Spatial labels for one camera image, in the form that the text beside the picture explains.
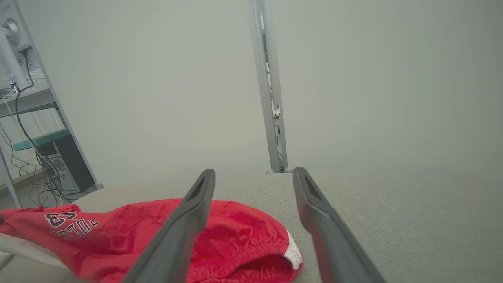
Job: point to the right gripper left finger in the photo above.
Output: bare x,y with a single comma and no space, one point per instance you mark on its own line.
180,228

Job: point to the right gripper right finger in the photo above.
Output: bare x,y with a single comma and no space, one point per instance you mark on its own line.
330,236

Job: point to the red printed shorts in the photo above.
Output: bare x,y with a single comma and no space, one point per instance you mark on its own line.
118,239

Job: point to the black computer tower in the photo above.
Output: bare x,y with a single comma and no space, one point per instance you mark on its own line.
76,165

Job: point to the teal flat box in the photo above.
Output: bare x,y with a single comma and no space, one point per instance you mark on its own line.
43,138

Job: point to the grey metal desk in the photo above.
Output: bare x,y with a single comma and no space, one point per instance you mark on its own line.
27,100

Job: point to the white computer monitor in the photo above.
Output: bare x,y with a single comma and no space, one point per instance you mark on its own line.
8,15

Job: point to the grey metal partition post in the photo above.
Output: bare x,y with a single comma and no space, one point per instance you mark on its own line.
271,98

